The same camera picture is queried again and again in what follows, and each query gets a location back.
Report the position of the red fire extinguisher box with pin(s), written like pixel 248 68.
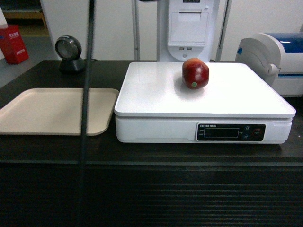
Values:
pixel 12 45

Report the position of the dark red mango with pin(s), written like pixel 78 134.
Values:
pixel 195 73

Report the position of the white POS terminal stand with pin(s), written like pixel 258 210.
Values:
pixel 185 29

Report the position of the white blue label printer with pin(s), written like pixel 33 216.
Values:
pixel 277 58

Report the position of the black barcode scanner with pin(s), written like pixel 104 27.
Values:
pixel 69 49

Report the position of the white checkout scale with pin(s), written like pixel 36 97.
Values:
pixel 236 106

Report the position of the beige plastic tray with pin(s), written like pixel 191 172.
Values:
pixel 57 111

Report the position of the wooden shelf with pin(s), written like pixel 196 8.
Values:
pixel 25 14

